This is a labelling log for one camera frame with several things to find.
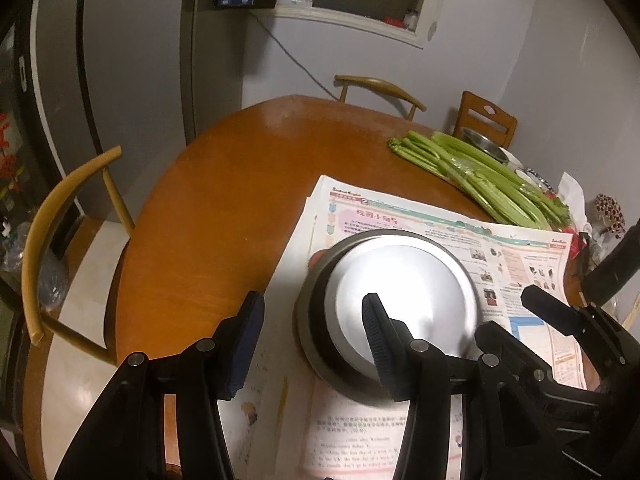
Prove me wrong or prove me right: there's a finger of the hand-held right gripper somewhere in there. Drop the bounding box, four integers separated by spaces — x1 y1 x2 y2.
521 286 631 376

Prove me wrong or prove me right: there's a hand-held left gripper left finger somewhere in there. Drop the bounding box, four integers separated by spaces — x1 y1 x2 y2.
52 291 266 480

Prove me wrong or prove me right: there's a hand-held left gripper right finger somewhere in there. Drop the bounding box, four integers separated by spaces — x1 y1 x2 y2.
362 292 568 480

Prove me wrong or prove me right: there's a large steel bowl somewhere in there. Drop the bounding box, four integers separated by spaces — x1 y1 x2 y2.
292 229 483 401

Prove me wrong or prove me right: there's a spotted ornament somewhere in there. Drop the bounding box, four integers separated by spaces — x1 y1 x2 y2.
594 194 626 233

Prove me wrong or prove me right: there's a red tissue box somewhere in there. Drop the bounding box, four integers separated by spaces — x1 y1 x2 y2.
557 172 588 261

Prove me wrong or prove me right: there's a blue patterned dish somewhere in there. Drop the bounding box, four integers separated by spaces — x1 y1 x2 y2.
515 167 558 193

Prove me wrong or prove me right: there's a printed newspaper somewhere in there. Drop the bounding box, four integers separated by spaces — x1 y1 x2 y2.
220 175 588 480

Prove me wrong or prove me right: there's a celery bunch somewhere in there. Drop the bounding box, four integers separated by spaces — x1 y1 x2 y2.
387 131 571 228

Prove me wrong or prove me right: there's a small steel bowl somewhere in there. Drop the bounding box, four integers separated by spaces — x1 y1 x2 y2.
460 127 510 166

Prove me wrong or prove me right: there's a slotted-back wooden chair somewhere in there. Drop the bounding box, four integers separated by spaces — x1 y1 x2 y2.
452 91 518 153

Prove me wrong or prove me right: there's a clear plastic bag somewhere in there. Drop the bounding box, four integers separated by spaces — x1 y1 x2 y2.
0 220 68 311

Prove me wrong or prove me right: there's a grey refrigerator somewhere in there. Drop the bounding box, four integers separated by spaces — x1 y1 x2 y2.
30 0 246 221

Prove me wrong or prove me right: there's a dark glass cabinet door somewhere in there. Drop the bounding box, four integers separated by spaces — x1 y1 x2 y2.
0 20 56 261

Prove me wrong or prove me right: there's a black wall cable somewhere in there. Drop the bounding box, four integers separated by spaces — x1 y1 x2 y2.
250 10 346 103

